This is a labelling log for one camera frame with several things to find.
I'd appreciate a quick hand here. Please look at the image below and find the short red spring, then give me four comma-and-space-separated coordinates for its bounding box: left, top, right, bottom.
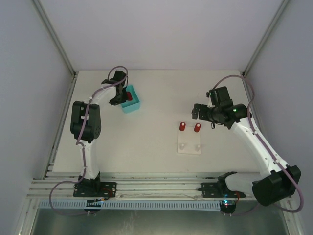
127, 92, 133, 101

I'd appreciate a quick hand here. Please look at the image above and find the large red spring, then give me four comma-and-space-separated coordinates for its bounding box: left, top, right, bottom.
194, 123, 201, 133

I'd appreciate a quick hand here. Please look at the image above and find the long red spring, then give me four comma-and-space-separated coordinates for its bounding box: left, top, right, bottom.
179, 122, 186, 132

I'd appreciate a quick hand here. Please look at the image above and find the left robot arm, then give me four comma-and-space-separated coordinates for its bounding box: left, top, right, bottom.
70, 66, 128, 201

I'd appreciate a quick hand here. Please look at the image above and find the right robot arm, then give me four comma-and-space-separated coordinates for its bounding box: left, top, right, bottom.
191, 87, 304, 207

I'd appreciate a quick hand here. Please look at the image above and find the teal plastic bin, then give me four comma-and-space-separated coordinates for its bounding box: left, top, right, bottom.
121, 85, 140, 114

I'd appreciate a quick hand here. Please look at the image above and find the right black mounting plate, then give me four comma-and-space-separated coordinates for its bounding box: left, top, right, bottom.
198, 182, 246, 198

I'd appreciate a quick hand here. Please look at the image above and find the black mounting plate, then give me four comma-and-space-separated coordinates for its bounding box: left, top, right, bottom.
73, 181, 117, 198
198, 182, 246, 198

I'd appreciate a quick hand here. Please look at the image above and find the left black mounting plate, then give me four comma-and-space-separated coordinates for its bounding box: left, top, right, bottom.
73, 181, 117, 198

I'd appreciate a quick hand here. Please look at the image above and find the white peg base plate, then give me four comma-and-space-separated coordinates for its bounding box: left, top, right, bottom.
177, 126, 201, 155

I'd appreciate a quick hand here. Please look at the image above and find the white slotted cable duct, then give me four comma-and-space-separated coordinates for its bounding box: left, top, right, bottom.
39, 199, 220, 212

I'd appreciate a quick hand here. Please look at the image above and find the aluminium rail frame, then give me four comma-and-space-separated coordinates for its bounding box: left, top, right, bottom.
26, 70, 291, 202

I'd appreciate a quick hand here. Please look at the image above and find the left aluminium corner post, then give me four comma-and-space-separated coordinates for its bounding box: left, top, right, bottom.
31, 0, 76, 77

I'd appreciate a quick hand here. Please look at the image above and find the aluminium corner post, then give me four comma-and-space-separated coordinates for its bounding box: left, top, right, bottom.
242, 0, 290, 77
31, 0, 76, 77

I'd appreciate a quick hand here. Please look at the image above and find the right aluminium corner post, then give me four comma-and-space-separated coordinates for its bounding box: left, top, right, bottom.
242, 0, 290, 77

